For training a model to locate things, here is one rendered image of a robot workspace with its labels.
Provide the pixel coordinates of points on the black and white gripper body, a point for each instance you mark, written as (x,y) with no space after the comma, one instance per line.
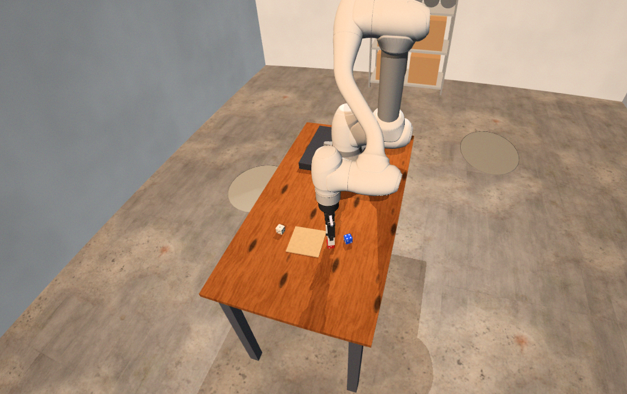
(329,209)

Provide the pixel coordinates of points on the beige square mat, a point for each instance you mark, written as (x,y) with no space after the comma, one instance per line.
(306,241)

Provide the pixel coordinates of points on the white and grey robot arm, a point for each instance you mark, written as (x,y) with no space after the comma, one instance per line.
(341,165)

